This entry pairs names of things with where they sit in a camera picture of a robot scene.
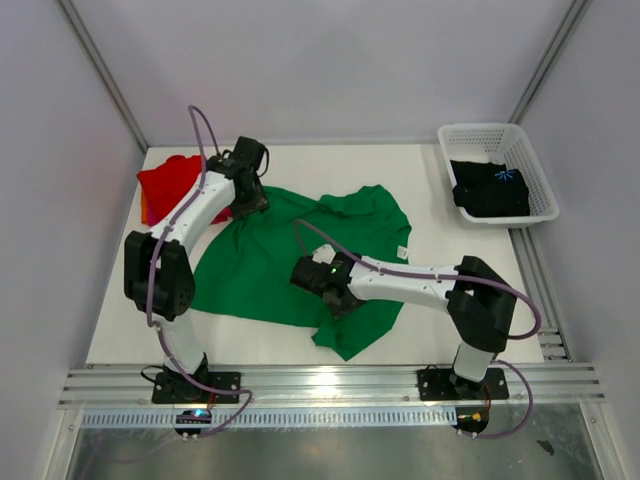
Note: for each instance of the red folded t shirt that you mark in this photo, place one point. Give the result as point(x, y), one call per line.
point(165, 185)

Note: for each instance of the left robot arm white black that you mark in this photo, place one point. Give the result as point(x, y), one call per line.
point(159, 278)

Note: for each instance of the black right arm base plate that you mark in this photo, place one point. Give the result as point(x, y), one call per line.
point(442, 384)

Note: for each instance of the black t shirt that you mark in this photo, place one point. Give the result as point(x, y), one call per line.
point(488, 190)

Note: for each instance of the right black controller board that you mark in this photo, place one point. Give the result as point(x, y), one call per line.
point(470, 422)

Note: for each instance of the orange folded t shirt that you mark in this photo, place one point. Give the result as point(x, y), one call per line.
point(143, 209)

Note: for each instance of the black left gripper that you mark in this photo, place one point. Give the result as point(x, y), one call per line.
point(259, 203)

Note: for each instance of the left black controller board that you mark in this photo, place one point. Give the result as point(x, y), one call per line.
point(192, 422)

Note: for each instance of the white plastic basket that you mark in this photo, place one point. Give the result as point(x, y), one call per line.
point(500, 143)

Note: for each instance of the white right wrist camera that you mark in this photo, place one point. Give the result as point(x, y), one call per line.
point(324, 254)

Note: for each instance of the aluminium mounting rail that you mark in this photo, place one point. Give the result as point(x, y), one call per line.
point(323, 386)

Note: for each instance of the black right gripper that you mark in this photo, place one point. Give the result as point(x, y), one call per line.
point(342, 309)

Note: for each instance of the black controller board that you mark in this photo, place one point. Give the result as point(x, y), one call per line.
point(470, 422)
point(192, 422)

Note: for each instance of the green t shirt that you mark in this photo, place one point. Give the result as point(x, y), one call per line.
point(245, 271)

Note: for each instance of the grey slotted cable duct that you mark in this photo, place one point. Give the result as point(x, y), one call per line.
point(271, 417)

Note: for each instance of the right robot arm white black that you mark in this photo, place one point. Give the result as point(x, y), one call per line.
point(471, 293)

